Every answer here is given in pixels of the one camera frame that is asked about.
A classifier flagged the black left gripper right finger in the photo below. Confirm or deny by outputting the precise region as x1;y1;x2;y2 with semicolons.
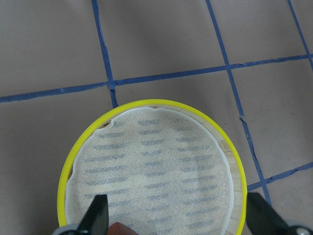
246;192;297;235

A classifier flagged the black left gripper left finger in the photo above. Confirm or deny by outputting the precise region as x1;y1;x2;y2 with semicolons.
77;194;109;235

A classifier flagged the brown red bun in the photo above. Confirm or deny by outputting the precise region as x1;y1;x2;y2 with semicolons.
107;222;137;235

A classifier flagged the yellow steamer layer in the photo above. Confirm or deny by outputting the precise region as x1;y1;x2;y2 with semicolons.
57;99;247;235

